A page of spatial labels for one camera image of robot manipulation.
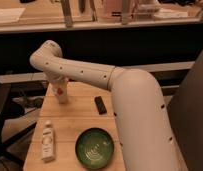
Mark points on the black rectangular remote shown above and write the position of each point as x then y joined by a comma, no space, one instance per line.
100,105

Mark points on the white ceramic cup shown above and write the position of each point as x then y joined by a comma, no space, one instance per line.
61,98

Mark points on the dark chair back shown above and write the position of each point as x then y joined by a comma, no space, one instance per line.
186,116

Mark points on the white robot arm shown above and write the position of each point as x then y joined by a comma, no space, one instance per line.
141,116

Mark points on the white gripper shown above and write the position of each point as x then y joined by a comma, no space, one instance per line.
57,81

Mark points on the red pepper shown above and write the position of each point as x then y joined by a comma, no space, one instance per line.
59,91

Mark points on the green ceramic bowl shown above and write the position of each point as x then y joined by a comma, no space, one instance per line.
94,148

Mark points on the white plastic bottle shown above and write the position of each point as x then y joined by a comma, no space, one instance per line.
48,143

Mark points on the black side table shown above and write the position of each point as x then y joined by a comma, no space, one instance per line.
0,113

